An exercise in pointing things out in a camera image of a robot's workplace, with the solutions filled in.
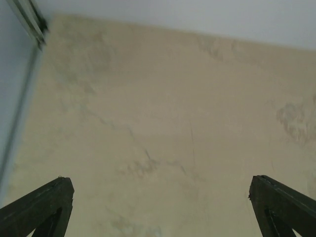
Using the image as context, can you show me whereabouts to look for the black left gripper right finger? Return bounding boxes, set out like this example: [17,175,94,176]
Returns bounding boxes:
[248,175,316,237]

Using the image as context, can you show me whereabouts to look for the aluminium corner post left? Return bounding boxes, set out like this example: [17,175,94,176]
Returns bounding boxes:
[6,0,49,49]

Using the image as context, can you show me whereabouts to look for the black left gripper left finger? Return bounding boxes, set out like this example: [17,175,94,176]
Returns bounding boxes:
[0,177,74,237]

